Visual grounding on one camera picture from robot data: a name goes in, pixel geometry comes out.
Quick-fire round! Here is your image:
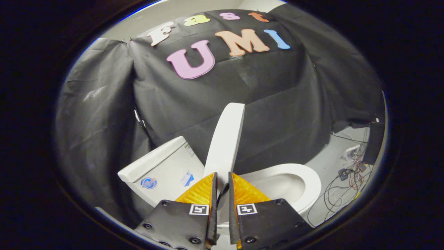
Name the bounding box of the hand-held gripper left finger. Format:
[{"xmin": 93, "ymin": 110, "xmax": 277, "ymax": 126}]
[{"xmin": 134, "ymin": 172, "xmax": 218, "ymax": 250}]

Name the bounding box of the white toilet seat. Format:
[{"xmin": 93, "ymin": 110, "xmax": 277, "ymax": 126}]
[{"xmin": 243, "ymin": 163, "xmax": 322, "ymax": 216}]

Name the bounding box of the white toilet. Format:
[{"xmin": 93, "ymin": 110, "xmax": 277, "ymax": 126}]
[{"xmin": 117, "ymin": 136, "xmax": 322, "ymax": 245}]

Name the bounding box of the white power strip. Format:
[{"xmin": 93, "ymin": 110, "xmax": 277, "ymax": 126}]
[{"xmin": 345, "ymin": 145, "xmax": 362, "ymax": 160}]

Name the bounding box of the black backdrop cloth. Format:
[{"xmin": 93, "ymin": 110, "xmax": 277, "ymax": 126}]
[{"xmin": 55, "ymin": 3, "xmax": 385, "ymax": 223}]

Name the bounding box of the white toilet lid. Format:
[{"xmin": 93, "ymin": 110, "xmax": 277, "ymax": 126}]
[{"xmin": 204, "ymin": 102, "xmax": 245, "ymax": 224}]

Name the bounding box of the tangle of floor cables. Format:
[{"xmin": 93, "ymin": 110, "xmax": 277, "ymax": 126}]
[{"xmin": 307, "ymin": 134, "xmax": 374, "ymax": 227}]

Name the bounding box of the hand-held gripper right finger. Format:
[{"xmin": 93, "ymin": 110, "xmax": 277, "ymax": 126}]
[{"xmin": 228, "ymin": 172, "xmax": 313, "ymax": 250}]

